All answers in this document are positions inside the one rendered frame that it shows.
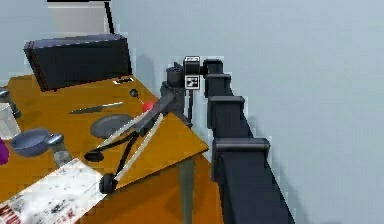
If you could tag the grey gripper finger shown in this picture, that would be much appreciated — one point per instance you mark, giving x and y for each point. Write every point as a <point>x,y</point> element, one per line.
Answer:
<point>94,156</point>
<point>107,184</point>

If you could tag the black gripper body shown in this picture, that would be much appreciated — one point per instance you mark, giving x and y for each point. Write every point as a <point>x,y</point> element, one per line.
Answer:
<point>175,96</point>

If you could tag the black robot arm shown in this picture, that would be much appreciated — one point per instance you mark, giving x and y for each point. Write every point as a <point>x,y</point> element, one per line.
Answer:
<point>243,173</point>

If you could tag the red apple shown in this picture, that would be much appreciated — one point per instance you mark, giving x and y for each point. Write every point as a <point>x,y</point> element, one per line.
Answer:
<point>147,106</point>

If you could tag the dark grey plate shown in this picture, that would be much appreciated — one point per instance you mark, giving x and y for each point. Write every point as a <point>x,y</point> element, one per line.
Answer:
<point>108,125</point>

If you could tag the grey capped shaker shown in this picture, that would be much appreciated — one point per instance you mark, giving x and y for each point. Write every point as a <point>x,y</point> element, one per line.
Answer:
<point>59,151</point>

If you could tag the black spoon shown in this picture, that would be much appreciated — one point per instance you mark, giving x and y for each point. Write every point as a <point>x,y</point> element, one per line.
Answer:
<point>133,93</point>

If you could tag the orange wooden table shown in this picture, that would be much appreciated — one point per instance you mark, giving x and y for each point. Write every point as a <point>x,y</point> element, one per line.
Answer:
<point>173,143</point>

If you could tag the grey kitchen knife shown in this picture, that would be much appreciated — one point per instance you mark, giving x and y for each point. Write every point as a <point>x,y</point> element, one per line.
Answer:
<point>95,108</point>

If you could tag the blue grey bowl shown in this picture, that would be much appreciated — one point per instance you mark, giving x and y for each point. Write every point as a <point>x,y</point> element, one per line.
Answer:
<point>28,142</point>

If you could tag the purple round object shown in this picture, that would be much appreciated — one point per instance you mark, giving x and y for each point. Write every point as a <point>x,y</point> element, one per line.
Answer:
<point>3,151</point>

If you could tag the dark blue box appliance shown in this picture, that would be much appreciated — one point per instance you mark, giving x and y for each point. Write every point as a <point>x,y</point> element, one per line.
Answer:
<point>80,61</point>

